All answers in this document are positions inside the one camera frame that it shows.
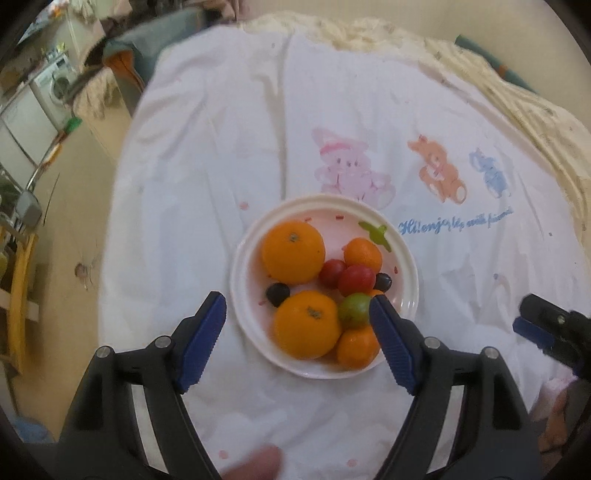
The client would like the orange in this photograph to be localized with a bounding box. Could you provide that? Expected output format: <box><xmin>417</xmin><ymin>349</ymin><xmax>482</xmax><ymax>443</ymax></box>
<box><xmin>273</xmin><ymin>290</ymin><xmax>342</xmax><ymax>360</ymax></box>
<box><xmin>260</xmin><ymin>220</ymin><xmax>325</xmax><ymax>286</ymax></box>

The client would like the teal blanket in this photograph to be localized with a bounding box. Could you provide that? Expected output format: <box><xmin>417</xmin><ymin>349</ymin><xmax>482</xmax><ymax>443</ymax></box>
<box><xmin>454</xmin><ymin>35</ymin><xmax>537</xmax><ymax>94</ymax></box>

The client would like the white kitchen cabinet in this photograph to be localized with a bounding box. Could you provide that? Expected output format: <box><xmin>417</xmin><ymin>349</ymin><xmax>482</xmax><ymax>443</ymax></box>
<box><xmin>1</xmin><ymin>85</ymin><xmax>58</xmax><ymax>188</ymax></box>

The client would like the white cartoon bed sheet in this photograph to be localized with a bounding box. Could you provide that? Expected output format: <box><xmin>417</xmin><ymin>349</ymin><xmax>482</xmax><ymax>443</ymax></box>
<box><xmin>97</xmin><ymin>22</ymin><xmax>591</xmax><ymax>480</ymax></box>

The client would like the person's left hand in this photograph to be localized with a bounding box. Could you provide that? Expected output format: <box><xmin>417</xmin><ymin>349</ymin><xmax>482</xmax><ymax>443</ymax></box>
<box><xmin>221</xmin><ymin>445</ymin><xmax>283</xmax><ymax>480</ymax></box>

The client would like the small orange tangerine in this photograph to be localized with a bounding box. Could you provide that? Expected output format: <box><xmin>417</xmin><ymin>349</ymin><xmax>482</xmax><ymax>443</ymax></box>
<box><xmin>335</xmin><ymin>325</ymin><xmax>380</xmax><ymax>370</ymax></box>

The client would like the pile of clothes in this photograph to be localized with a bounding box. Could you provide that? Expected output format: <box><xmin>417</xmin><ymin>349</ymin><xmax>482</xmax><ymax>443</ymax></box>
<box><xmin>68</xmin><ymin>0</ymin><xmax>242</xmax><ymax>121</ymax></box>

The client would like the wooden rack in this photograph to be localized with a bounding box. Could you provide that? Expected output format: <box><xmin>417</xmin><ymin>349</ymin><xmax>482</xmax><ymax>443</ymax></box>
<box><xmin>1</xmin><ymin>231</ymin><xmax>39</xmax><ymax>374</ymax></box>

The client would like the pink strawberry pattern bowl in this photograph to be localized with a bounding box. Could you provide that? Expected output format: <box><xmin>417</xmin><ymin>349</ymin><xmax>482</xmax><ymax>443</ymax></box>
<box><xmin>229</xmin><ymin>194</ymin><xmax>420</xmax><ymax>380</ymax></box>

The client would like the large orange mandarin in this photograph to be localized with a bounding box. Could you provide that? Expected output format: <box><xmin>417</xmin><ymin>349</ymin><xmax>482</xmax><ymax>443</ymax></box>
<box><xmin>342</xmin><ymin>237</ymin><xmax>383</xmax><ymax>274</ymax></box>

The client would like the white washing machine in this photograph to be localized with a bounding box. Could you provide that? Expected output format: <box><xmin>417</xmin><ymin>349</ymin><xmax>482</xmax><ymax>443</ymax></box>
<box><xmin>31</xmin><ymin>53</ymin><xmax>78</xmax><ymax>130</ymax></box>

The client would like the red cherry tomato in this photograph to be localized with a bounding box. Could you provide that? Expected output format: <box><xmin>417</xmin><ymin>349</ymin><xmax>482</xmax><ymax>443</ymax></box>
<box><xmin>338</xmin><ymin>265</ymin><xmax>376</xmax><ymax>297</ymax></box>
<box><xmin>318</xmin><ymin>259</ymin><xmax>348</xmax><ymax>289</ymax></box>

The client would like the small dark grape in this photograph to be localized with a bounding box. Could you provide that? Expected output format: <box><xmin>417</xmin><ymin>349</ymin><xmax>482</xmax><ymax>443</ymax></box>
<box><xmin>266</xmin><ymin>282</ymin><xmax>290</xmax><ymax>308</ymax></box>

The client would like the person's right hand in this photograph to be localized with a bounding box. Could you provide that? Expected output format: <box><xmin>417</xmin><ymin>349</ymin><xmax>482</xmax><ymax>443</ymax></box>
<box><xmin>538</xmin><ymin>389</ymin><xmax>573</xmax><ymax>454</ymax></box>

